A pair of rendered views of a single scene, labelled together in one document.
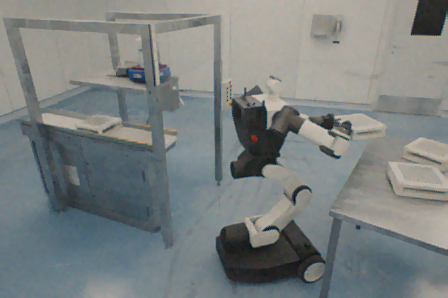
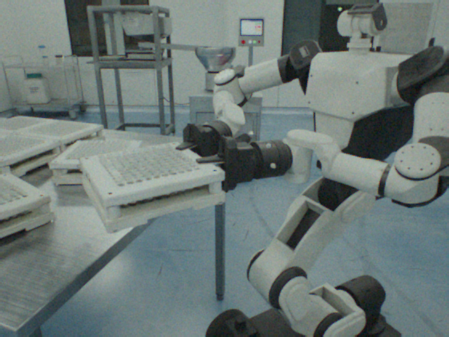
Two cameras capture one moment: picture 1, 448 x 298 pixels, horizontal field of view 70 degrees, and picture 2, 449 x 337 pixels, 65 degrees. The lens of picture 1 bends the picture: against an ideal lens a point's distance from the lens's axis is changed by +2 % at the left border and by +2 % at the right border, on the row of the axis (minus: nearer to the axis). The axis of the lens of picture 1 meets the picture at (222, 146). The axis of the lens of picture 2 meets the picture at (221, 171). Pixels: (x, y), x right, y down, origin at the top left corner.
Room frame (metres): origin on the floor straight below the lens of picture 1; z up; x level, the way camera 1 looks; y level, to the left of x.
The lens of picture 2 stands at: (2.68, -0.88, 1.29)
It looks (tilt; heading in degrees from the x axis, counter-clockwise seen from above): 22 degrees down; 167
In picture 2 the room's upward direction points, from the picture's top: straight up
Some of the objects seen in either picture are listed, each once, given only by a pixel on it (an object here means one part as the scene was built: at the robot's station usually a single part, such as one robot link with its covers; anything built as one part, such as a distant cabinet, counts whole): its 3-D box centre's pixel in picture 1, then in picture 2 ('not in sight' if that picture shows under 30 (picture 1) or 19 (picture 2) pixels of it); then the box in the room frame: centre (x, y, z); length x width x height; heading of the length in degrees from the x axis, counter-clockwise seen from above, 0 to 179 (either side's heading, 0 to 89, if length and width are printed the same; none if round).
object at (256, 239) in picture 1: (260, 230); (326, 315); (1.75, -0.26, 0.28); 0.21 x 0.20 x 0.13; 107
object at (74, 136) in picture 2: not in sight; (61, 131); (1.14, -1.22, 0.89); 0.25 x 0.24 x 0.02; 146
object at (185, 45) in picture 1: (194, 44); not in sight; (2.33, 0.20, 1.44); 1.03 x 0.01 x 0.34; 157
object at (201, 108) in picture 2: not in sight; (226, 131); (-0.50, -0.11, 0.38); 0.63 x 0.57 x 0.76; 74
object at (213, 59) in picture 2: not in sight; (222, 69); (-0.56, -0.14, 0.95); 0.49 x 0.36 x 0.37; 74
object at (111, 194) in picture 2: (357, 122); (147, 168); (1.95, -0.88, 1.01); 0.25 x 0.24 x 0.02; 107
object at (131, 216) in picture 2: (356, 129); (149, 188); (1.95, -0.88, 0.96); 0.24 x 0.24 x 0.02; 17
